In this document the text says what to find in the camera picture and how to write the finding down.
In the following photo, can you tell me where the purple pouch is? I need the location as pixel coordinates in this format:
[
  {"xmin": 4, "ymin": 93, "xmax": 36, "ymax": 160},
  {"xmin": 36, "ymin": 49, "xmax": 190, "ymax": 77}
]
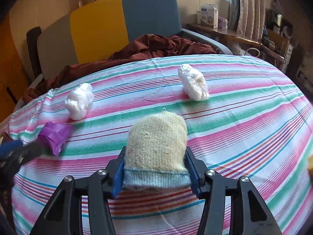
[{"xmin": 37, "ymin": 121, "xmax": 74, "ymax": 156}]

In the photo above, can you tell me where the small yellow sponge block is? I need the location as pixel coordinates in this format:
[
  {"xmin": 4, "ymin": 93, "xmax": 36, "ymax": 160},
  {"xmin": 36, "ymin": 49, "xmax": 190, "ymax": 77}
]
[{"xmin": 307, "ymin": 155, "xmax": 313, "ymax": 178}]

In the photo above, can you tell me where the cream knitted sock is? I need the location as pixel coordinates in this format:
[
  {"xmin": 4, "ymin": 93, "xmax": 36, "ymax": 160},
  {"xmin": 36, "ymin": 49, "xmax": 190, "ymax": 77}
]
[{"xmin": 123, "ymin": 111, "xmax": 191, "ymax": 192}]

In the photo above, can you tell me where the white plastic bundle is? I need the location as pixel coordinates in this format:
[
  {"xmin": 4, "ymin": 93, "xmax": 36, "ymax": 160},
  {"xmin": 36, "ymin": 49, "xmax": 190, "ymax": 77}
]
[{"xmin": 178, "ymin": 64, "xmax": 210, "ymax": 101}]

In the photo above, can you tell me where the wooden wardrobe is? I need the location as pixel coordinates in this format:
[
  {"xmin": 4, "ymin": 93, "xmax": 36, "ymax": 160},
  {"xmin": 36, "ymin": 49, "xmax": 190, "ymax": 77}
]
[{"xmin": 0, "ymin": 15, "xmax": 30, "ymax": 121}]

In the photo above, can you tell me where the striped bed cover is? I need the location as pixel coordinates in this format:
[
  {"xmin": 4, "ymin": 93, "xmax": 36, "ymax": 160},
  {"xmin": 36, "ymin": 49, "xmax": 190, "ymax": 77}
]
[{"xmin": 6, "ymin": 55, "xmax": 312, "ymax": 234}]

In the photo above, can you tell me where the black rolled mat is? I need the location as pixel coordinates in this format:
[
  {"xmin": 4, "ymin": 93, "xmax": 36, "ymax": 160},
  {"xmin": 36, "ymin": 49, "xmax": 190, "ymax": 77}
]
[{"xmin": 26, "ymin": 27, "xmax": 42, "ymax": 78}]

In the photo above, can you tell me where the grey yellow blue headboard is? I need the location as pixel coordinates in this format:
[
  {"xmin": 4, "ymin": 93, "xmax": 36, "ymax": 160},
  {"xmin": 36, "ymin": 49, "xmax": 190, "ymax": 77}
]
[{"xmin": 36, "ymin": 0, "xmax": 183, "ymax": 80}]

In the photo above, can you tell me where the dark red blanket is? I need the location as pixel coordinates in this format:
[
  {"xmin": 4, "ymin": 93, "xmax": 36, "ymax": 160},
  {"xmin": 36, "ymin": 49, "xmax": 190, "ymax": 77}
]
[{"xmin": 22, "ymin": 34, "xmax": 216, "ymax": 103}]

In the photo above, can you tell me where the stereo shelf clutter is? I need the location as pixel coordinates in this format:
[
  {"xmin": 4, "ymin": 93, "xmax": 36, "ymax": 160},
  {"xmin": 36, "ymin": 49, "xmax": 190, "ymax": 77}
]
[{"xmin": 262, "ymin": 9, "xmax": 293, "ymax": 73}]

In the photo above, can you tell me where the wooden side desk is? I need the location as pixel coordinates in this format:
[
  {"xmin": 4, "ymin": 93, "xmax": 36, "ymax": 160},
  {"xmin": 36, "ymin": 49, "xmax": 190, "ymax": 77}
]
[{"xmin": 187, "ymin": 24, "xmax": 285, "ymax": 63}]

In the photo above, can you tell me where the pink curtain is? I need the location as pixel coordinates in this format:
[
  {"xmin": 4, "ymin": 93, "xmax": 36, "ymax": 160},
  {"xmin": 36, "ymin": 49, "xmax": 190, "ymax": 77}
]
[{"xmin": 237, "ymin": 0, "xmax": 265, "ymax": 41}]

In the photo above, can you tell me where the white appliance box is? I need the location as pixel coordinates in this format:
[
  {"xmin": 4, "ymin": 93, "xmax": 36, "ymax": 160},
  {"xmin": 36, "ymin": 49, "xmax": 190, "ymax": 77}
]
[{"xmin": 197, "ymin": 4, "xmax": 219, "ymax": 28}]

